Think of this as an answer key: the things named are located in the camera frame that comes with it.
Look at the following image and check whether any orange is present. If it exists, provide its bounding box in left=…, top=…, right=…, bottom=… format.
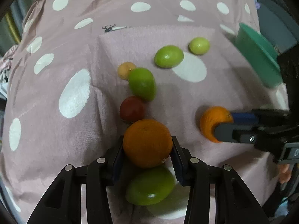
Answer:
left=123, top=119, right=173, bottom=168
left=199, top=106, right=234, bottom=143

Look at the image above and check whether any large green mango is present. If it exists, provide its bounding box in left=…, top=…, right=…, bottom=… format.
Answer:
left=126, top=166, right=175, bottom=206

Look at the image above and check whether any small light green fruit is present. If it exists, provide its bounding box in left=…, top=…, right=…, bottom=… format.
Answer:
left=189, top=37, right=210, bottom=55

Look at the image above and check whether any green oval fruit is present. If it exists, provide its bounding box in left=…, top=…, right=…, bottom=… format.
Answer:
left=128, top=67, right=156, bottom=102

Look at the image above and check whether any right hand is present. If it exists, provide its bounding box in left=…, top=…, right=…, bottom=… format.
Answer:
left=278, top=164, right=291, bottom=184

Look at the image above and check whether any green plastic bowl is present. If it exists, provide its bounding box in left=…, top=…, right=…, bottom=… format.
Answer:
left=234, top=23, right=283, bottom=88

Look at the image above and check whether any grey sofa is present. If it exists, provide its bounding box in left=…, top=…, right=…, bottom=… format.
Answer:
left=255, top=0, right=298, bottom=53

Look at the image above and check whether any pink polka dot cloth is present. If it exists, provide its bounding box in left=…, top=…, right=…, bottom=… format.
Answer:
left=1, top=0, right=287, bottom=223

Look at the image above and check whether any red tomato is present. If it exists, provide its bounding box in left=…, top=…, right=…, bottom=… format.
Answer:
left=120, top=96, right=146, bottom=122

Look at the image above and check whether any small yellow fruit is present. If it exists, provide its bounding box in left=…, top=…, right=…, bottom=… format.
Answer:
left=117, top=62, right=136, bottom=80

